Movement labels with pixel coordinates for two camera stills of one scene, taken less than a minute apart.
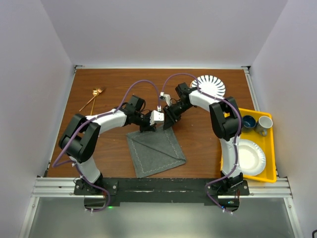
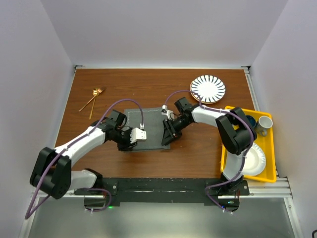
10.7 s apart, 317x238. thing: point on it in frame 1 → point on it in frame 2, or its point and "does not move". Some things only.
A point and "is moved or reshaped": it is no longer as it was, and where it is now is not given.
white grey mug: x=264 y=123 does not move
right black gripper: x=171 y=116 → x=170 y=132
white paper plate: x=252 y=159 does not move
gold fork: x=99 y=90 does not move
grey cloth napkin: x=153 y=151 is moved or reshaped
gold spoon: x=94 y=92 does not move
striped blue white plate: x=210 y=84 does not move
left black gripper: x=147 y=127 → x=127 y=146
